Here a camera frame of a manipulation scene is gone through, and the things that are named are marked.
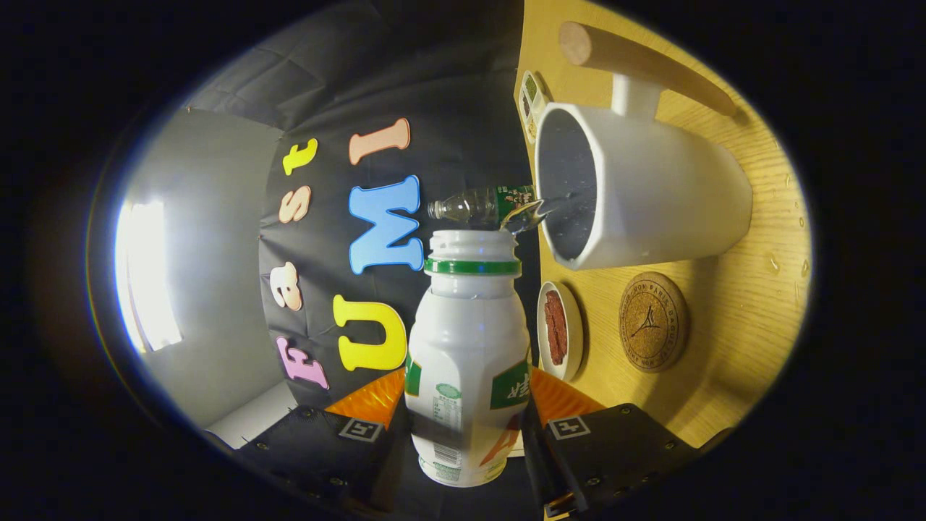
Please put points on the wooden table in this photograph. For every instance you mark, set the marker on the wooden table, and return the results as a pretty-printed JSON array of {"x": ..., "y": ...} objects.
[{"x": 731, "y": 325}]

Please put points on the white divided tray of beans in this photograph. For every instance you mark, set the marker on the white divided tray of beans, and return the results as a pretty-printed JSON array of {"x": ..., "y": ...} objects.
[{"x": 533, "y": 88}]

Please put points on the round white plate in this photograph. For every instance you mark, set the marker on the round white plate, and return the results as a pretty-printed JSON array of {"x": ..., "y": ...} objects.
[{"x": 574, "y": 325}]

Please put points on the reddish meat slices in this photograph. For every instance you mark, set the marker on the reddish meat slices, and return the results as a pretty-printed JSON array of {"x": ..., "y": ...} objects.
[{"x": 555, "y": 329}]

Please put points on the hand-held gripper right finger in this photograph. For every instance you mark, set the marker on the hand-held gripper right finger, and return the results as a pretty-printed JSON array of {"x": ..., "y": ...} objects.
[{"x": 622, "y": 449}]

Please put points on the round cork coaster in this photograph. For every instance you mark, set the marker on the round cork coaster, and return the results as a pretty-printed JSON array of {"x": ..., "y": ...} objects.
[{"x": 651, "y": 322}]

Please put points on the clear plastic water bottle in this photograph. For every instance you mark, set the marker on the clear plastic water bottle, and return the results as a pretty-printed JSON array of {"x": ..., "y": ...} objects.
[{"x": 470, "y": 205}]

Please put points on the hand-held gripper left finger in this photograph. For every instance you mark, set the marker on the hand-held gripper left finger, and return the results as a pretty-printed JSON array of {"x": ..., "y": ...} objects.
[{"x": 311, "y": 452}]

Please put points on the white juice bottle green band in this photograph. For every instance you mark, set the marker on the white juice bottle green band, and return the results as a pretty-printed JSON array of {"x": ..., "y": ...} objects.
[{"x": 466, "y": 340}]

